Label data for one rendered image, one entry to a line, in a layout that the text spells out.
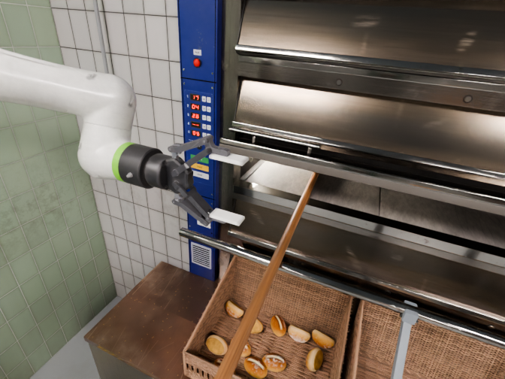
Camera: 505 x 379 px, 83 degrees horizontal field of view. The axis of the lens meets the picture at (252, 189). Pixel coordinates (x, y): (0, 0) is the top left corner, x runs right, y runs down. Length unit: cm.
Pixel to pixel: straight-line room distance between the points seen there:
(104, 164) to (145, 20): 76
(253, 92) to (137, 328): 113
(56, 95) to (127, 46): 74
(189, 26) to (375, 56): 63
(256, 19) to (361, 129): 50
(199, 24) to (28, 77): 63
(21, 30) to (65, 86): 93
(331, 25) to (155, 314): 138
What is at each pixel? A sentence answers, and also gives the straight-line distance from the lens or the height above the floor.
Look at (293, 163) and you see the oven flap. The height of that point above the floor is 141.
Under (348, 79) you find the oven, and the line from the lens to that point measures 101.
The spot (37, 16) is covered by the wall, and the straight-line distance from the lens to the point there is 165.
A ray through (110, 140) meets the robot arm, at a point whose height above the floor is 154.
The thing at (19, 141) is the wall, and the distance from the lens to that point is 162.
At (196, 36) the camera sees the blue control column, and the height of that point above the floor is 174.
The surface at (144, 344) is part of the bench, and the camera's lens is 145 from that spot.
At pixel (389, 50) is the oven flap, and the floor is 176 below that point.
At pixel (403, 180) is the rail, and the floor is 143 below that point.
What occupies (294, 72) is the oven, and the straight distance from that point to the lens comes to 104.
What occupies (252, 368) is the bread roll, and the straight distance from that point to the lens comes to 130.
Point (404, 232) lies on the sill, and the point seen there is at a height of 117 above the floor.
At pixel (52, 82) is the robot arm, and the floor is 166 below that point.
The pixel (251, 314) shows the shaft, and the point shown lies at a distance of 71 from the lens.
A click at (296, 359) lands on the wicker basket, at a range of 140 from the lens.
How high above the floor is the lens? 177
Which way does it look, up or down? 29 degrees down
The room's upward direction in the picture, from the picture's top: 5 degrees clockwise
